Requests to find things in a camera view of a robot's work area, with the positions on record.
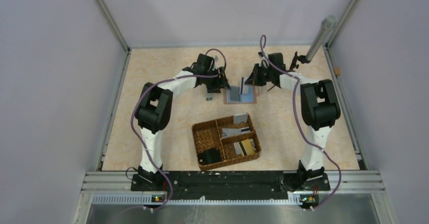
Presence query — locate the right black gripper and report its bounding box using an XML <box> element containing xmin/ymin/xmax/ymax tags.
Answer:
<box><xmin>245</xmin><ymin>64</ymin><xmax>274</xmax><ymax>87</ymax></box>

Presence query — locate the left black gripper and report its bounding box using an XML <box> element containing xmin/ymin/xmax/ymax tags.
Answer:
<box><xmin>203</xmin><ymin>66</ymin><xmax>231</xmax><ymax>93</ymax></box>

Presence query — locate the silver striped card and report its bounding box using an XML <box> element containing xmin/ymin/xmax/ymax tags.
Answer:
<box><xmin>229</xmin><ymin>86</ymin><xmax>241</xmax><ymax>103</ymax></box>

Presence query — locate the brown leather card holder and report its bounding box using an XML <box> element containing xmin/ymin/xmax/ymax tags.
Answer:
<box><xmin>224</xmin><ymin>86</ymin><xmax>257</xmax><ymax>105</ymax></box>

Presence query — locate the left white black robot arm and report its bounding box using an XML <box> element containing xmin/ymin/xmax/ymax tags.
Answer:
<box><xmin>130</xmin><ymin>53</ymin><xmax>230</xmax><ymax>190</ymax></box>

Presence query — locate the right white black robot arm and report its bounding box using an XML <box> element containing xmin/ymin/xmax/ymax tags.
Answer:
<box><xmin>245</xmin><ymin>52</ymin><xmax>340</xmax><ymax>191</ymax></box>

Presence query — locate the grey card in basket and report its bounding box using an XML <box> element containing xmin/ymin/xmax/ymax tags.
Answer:
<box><xmin>221</xmin><ymin>127</ymin><xmax>251</xmax><ymax>139</ymax></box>

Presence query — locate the grey striped card beside gold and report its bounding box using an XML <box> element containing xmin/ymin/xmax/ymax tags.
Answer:
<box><xmin>233</xmin><ymin>142</ymin><xmax>243</xmax><ymax>156</ymax></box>

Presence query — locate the grey toy brick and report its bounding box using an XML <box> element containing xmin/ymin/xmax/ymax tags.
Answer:
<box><xmin>205</xmin><ymin>93</ymin><xmax>213</xmax><ymax>101</ymax></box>

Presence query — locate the black mini tripod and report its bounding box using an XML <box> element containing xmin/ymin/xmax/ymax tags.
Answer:
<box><xmin>267</xmin><ymin>52</ymin><xmax>307</xmax><ymax>90</ymax></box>

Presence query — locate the brown woven divided basket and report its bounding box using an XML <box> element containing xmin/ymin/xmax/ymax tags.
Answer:
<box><xmin>191</xmin><ymin>114</ymin><xmax>262</xmax><ymax>171</ymax></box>

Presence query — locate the black box in basket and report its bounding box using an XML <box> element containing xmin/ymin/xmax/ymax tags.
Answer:
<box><xmin>197</xmin><ymin>148</ymin><xmax>222</xmax><ymax>165</ymax></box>

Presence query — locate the grey metal pole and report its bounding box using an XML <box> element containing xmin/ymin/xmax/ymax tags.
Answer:
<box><xmin>305</xmin><ymin>15</ymin><xmax>337</xmax><ymax>63</ymax></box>

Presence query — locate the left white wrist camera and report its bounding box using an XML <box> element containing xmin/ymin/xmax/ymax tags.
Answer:
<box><xmin>211</xmin><ymin>56</ymin><xmax>219</xmax><ymax>70</ymax></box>

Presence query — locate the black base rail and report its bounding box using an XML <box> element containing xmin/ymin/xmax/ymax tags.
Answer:
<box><xmin>131</xmin><ymin>170</ymin><xmax>331</xmax><ymax>202</ymax></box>

